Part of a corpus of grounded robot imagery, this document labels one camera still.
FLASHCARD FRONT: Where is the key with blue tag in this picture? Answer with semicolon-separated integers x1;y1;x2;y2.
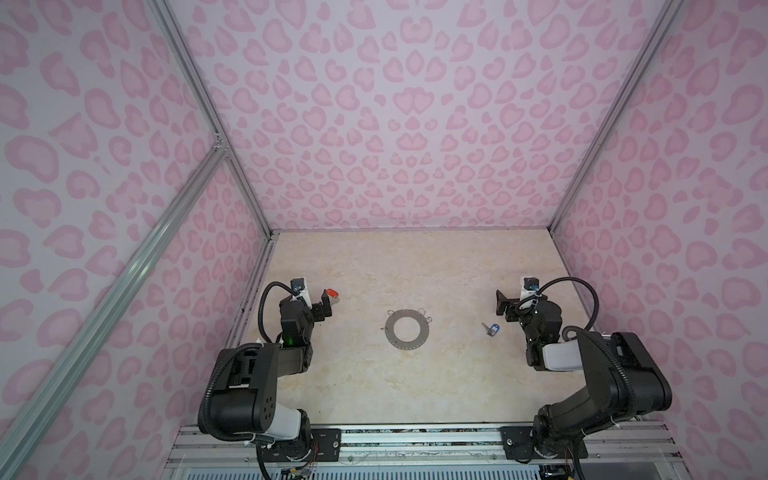
482;323;500;337

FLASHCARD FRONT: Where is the metal perforated ring disc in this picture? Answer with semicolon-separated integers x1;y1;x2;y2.
382;309;432;351

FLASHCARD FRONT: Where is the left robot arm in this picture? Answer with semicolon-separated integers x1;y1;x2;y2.
198;292;332;459

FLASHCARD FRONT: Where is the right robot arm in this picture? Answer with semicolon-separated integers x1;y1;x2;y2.
496;291;673;464

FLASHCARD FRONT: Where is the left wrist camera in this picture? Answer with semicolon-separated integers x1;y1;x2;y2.
290;277;312;307

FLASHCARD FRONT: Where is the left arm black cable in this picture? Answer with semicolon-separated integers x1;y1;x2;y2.
257;280;299;344

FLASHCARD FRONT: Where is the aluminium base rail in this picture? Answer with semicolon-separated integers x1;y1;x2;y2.
161;421;691;479

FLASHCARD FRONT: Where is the diagonal aluminium frame bar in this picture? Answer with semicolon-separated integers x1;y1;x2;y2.
1;145;227;479

